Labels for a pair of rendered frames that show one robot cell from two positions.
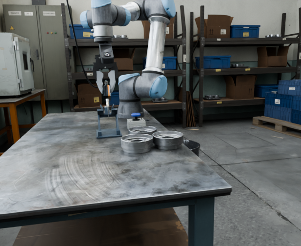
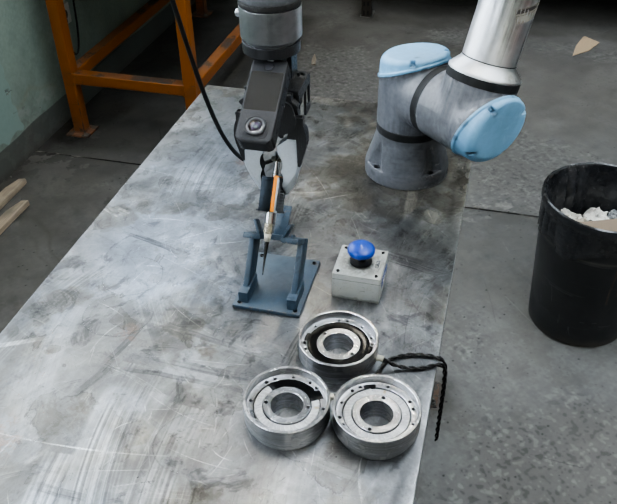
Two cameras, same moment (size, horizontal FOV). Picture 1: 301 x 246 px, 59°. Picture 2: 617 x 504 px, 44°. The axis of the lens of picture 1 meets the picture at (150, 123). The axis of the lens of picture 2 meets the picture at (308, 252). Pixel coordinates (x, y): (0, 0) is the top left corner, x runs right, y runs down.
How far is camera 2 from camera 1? 0.61 m
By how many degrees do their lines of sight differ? 34
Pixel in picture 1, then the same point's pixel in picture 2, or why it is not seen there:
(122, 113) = (376, 164)
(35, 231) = not seen: hidden behind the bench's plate
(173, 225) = not seen: outside the picture
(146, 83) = (445, 114)
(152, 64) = (482, 54)
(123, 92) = (385, 111)
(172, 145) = (370, 455)
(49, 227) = not seen: hidden behind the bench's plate
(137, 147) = (269, 440)
